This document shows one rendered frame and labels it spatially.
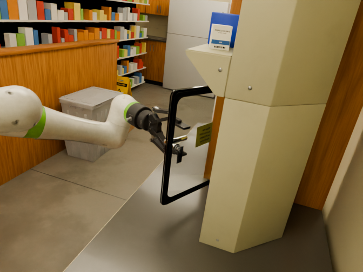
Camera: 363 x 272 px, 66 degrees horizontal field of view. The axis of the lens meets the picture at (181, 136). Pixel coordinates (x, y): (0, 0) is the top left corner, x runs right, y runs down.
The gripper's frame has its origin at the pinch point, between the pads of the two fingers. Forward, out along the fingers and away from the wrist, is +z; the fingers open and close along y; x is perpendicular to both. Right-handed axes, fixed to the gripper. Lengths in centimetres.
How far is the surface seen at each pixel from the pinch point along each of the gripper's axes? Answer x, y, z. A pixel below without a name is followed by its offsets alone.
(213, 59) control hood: -8.3, 29.8, 16.4
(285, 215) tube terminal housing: 15.9, -15.9, 35.1
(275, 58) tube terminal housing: -1.9, 32.2, 28.4
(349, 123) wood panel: 44, 10, 36
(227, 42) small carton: 0.5, 33.1, 12.6
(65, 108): 44, -65, -212
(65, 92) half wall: 54, -55, -233
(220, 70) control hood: -7.5, 27.5, 18.3
